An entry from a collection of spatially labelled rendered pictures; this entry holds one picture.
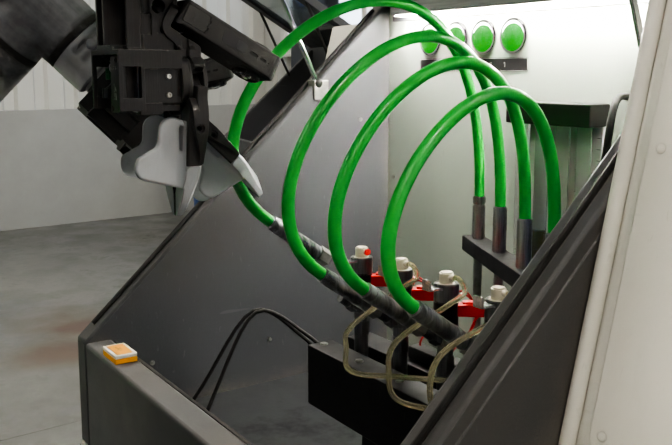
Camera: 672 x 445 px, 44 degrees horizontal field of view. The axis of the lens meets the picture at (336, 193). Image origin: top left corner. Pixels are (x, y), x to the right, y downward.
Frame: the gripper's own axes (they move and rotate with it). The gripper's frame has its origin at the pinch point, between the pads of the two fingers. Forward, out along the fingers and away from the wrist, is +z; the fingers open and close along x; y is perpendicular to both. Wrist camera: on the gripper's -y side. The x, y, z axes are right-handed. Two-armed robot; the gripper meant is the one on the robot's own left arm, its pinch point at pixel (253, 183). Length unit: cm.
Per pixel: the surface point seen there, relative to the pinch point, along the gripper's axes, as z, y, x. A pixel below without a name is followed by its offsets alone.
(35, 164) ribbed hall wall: -70, -45, -661
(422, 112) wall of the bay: 16.2, -35.5, -29.4
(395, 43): 0.2, -20.8, 8.7
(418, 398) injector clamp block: 27.9, 6.9, 9.0
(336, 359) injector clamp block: 22.9, 7.5, -5.6
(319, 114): -0.9, -8.2, 9.3
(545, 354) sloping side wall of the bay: 26.2, -0.1, 28.2
